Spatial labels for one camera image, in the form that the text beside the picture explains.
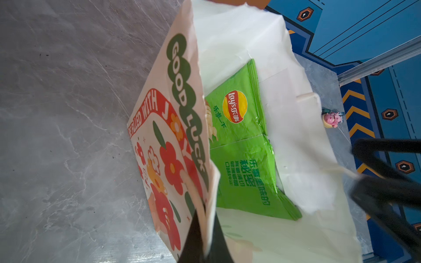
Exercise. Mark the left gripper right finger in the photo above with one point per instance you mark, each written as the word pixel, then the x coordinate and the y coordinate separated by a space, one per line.
pixel 219 252

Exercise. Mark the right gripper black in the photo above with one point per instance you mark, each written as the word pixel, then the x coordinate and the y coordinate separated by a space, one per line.
pixel 373 195

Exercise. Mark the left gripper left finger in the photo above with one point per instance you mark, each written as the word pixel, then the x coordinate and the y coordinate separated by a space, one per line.
pixel 193 248

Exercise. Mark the large green Lays chip bag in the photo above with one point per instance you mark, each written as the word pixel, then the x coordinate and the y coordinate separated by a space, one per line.
pixel 241 150

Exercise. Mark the white paper bag with flowers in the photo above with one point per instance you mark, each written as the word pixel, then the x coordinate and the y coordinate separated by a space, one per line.
pixel 217 39

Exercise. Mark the right aluminium corner post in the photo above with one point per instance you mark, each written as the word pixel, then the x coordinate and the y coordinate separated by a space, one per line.
pixel 394 56

